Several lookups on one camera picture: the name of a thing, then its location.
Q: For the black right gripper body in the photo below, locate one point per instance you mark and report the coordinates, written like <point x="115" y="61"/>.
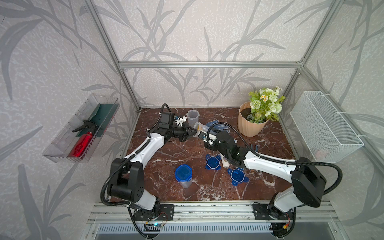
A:
<point x="216" y="146"/>

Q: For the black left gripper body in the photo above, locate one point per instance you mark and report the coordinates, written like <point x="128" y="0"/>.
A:
<point x="181" y="132"/>

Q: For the clear container blue lid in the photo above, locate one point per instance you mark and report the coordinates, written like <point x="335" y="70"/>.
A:
<point x="183" y="175"/>
<point x="204" y="129"/>
<point x="193" y="117"/>

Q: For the white shampoo bottle yellow cap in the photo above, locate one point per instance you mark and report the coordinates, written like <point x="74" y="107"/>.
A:
<point x="225" y="163"/>

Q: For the clear container blue lid front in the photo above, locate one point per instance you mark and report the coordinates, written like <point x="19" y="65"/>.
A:
<point x="183" y="175"/>

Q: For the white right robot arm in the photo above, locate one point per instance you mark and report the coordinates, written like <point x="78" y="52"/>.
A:
<point x="308" y="185"/>

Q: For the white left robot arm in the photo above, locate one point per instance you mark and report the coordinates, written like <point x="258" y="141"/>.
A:
<point x="126" y="182"/>

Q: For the blue dotted work glove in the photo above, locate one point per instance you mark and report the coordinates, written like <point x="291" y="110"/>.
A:
<point x="218" y="127"/>

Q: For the beige ribbed flower pot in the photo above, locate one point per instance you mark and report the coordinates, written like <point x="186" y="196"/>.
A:
<point x="245" y="127"/>

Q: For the green white artificial flowers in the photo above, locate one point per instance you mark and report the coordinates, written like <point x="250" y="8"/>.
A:
<point x="265" y="105"/>

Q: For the green mat in tray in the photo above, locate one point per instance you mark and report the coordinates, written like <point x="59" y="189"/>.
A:
<point x="101" y="116"/>

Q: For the red spray bottle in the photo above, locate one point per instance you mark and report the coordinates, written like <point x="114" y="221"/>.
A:
<point x="81" y="145"/>

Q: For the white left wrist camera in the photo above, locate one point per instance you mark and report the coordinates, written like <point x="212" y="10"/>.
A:
<point x="179" y="121"/>

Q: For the blue garden fork wooden handle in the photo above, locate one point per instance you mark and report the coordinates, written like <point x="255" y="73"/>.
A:
<point x="252" y="147"/>

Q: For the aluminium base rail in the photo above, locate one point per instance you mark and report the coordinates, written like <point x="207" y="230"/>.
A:
<point x="243" y="217"/>

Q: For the clear plastic wall tray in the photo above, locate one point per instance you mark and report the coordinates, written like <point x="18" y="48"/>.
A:
<point x="59" y="149"/>

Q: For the white wire mesh basket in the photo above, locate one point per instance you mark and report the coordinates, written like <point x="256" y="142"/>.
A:
<point x="327" y="134"/>

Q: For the aluminium frame post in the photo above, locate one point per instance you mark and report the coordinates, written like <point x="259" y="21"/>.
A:
<point x="99" y="26"/>

